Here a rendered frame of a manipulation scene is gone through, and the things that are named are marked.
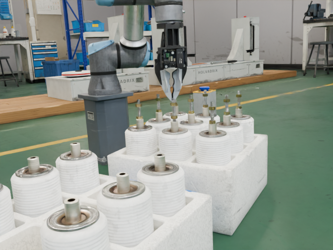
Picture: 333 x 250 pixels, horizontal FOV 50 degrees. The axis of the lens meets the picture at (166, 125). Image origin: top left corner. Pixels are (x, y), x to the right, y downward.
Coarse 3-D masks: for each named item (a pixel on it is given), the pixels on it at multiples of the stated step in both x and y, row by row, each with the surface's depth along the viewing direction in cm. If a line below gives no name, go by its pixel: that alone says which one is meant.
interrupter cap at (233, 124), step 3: (216, 123) 110; (219, 123) 110; (222, 123) 110; (231, 123) 109; (234, 123) 109; (237, 123) 109; (219, 126) 106; (222, 126) 105; (225, 126) 105; (228, 126) 104; (231, 126) 105; (234, 126) 105
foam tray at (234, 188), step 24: (264, 144) 119; (120, 168) 106; (192, 168) 95; (216, 168) 92; (240, 168) 97; (264, 168) 121; (216, 192) 93; (240, 192) 98; (216, 216) 94; (240, 216) 99
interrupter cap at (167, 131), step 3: (165, 129) 105; (168, 129) 105; (180, 129) 104; (183, 129) 103; (186, 129) 103; (162, 132) 103; (165, 132) 101; (168, 132) 101; (171, 132) 101; (174, 132) 101; (177, 132) 101; (180, 132) 100; (183, 132) 101
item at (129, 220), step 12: (144, 192) 61; (108, 204) 58; (120, 204) 58; (132, 204) 58; (144, 204) 60; (108, 216) 59; (120, 216) 58; (132, 216) 59; (144, 216) 60; (108, 228) 59; (120, 228) 59; (132, 228) 59; (144, 228) 60; (120, 240) 59; (132, 240) 59
